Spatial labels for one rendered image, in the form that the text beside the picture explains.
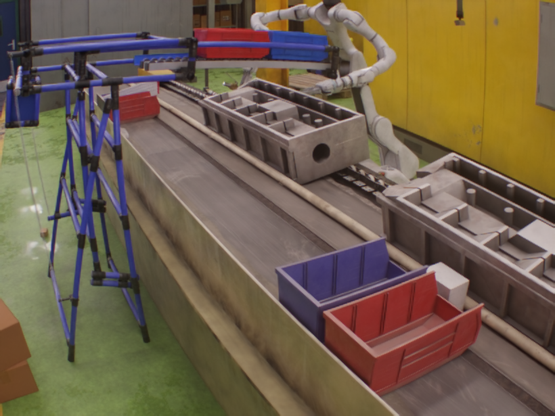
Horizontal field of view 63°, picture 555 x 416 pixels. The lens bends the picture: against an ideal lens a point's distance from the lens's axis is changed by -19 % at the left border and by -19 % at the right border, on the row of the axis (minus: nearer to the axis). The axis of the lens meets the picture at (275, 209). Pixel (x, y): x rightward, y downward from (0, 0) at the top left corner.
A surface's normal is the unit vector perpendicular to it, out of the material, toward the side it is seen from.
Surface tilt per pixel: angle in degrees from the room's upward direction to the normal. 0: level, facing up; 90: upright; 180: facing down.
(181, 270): 0
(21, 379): 90
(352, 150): 90
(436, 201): 10
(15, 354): 90
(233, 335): 0
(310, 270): 88
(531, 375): 0
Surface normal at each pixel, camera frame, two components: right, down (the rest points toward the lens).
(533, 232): -0.16, -0.87
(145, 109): 0.47, 0.38
